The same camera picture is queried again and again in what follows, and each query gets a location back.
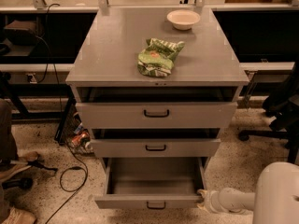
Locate person's leg in trousers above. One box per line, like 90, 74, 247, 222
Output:
0, 99, 18, 160

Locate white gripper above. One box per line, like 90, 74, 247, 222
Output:
197, 189, 227, 213

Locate black office chair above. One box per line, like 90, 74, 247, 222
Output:
238, 62, 299, 163

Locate dark box on shelf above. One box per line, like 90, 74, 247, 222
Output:
4, 20, 38, 46

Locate white bowl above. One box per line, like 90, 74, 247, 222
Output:
166, 9, 200, 31

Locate grey drawer cabinet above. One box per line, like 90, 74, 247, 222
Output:
65, 6, 250, 173

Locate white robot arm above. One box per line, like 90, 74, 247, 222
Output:
197, 162, 299, 224

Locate black chair caster left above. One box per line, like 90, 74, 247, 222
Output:
2, 178, 33, 189

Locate grey top drawer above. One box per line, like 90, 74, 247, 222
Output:
76, 102, 237, 129

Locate green chip bag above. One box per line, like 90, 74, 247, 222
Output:
137, 38, 185, 77

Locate orange can on floor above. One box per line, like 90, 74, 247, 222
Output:
71, 131, 91, 149

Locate person's tan shoe lower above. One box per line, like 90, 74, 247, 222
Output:
1, 207, 36, 224

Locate grey bottom drawer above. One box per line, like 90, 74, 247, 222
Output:
95, 157, 206, 210

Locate grey drawer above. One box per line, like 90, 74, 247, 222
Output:
95, 157, 206, 210
76, 102, 237, 129
91, 138, 221, 158

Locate black floor cable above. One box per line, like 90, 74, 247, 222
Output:
35, 3, 89, 224

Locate grey middle drawer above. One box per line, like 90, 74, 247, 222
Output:
91, 138, 221, 158

